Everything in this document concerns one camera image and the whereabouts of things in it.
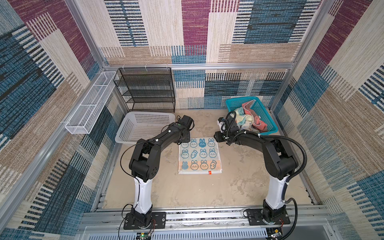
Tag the pink red towel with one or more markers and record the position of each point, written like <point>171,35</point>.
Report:
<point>257,124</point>

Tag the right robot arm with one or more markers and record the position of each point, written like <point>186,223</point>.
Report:
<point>279,161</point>

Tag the blue bunny towel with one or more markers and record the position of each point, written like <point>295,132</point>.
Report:
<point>199,156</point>

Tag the white wire wall basket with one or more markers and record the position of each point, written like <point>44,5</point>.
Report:
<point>89,110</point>

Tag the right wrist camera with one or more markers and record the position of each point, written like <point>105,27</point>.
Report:
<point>222,122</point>

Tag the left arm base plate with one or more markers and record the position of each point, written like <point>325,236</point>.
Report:
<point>136,221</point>

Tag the yellow green towel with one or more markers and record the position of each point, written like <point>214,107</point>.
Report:
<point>243,120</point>

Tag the teal plastic basket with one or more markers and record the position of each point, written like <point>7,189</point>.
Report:
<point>258,107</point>

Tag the black wire shelf rack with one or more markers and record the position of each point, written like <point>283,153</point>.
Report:
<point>147,89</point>

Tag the white plastic basket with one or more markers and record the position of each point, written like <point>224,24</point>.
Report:
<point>142,125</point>

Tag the aluminium front rail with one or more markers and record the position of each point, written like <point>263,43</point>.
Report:
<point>194,218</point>

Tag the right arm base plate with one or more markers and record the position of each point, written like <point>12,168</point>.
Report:
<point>263,217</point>

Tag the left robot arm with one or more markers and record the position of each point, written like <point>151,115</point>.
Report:
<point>145,164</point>

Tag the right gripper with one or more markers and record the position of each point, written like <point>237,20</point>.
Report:
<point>218,135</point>

